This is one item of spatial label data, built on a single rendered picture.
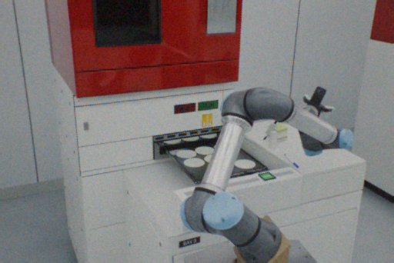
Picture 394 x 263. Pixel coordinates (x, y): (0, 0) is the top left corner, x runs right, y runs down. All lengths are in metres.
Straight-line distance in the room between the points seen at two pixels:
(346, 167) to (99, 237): 1.26
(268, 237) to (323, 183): 0.66
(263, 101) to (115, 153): 0.93
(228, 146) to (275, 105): 0.21
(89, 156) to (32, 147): 1.58
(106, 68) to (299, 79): 2.80
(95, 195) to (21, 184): 1.63
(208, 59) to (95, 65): 0.54
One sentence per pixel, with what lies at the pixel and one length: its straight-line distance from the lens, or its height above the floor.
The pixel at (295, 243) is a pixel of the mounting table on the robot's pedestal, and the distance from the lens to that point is 1.75.
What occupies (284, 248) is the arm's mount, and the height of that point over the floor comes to 0.98.
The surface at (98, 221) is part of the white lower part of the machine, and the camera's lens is 2.35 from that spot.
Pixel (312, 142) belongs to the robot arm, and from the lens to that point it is 1.86.
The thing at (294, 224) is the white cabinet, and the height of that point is 0.72.
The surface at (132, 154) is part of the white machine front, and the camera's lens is 2.23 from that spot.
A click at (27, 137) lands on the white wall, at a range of 3.69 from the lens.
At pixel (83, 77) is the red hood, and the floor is 1.32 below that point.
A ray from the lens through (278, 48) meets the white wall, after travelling 4.28.
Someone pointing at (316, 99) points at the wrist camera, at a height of 1.24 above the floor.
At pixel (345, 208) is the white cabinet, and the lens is 2.20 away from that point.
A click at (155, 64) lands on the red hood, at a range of 2.08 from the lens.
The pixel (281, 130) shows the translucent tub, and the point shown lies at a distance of 2.23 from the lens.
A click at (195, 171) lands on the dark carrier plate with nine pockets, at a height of 0.90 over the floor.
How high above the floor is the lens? 1.81
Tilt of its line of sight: 21 degrees down
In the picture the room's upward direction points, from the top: 1 degrees clockwise
